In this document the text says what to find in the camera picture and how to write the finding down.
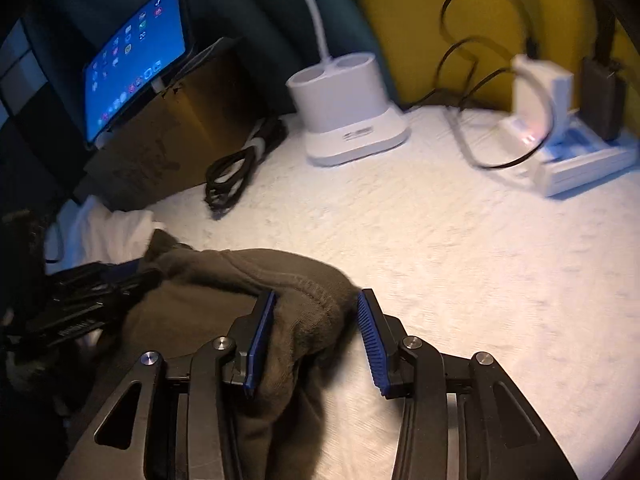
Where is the white lamp base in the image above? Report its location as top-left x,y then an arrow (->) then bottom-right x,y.
286,0 -> 410,167

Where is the white power strip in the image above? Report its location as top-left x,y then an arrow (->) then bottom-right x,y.
498,117 -> 639,197

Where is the dark grey t-shirt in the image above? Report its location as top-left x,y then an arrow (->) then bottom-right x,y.
61,231 -> 357,479

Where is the white textured bed cover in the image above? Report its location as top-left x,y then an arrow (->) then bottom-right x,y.
44,104 -> 640,480

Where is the white charger adapter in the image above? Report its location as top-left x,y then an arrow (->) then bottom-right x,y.
511,54 -> 574,146

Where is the yellow curtain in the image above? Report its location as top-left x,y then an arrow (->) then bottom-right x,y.
334,0 -> 640,134

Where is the tablet with blue screen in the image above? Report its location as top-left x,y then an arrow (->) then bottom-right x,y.
82,0 -> 192,143

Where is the black charger adapter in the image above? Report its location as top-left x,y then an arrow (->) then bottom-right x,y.
578,58 -> 626,142

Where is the coiled black cable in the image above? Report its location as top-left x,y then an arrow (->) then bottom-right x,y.
203,116 -> 289,221

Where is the black charger cable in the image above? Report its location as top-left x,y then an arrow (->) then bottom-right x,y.
404,0 -> 559,172

